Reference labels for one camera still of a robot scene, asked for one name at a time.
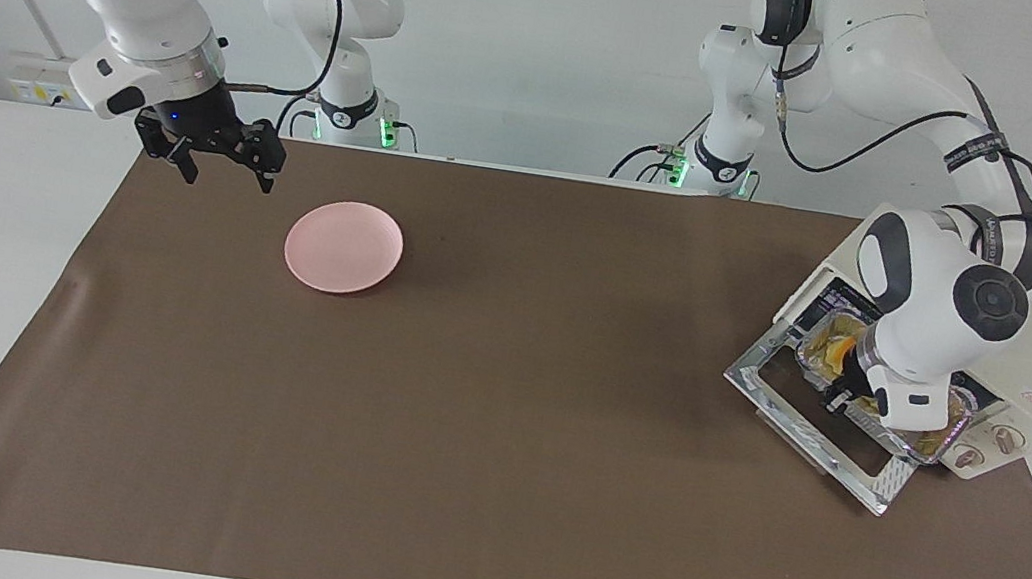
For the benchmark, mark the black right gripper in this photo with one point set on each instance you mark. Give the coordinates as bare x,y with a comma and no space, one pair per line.
202,119

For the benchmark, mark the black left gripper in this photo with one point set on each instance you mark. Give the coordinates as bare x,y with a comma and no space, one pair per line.
861,384

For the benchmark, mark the yellow sliced bread loaf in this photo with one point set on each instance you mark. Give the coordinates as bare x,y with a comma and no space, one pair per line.
835,353

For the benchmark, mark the aluminium foil tray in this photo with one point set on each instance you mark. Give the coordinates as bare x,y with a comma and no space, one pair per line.
814,357

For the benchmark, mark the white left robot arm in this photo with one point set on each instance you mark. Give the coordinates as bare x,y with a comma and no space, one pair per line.
936,318

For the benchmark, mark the glass oven door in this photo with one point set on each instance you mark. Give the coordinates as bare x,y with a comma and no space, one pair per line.
764,390

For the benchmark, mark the pink oven knob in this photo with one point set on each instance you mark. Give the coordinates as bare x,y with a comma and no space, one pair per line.
1007,439
969,457

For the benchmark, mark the pink round plate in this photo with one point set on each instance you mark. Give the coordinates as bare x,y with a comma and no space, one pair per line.
340,245

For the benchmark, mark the brown table mat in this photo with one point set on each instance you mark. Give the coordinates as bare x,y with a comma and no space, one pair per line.
516,431

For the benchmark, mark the white wall power outlet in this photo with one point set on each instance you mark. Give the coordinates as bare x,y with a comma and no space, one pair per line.
34,93

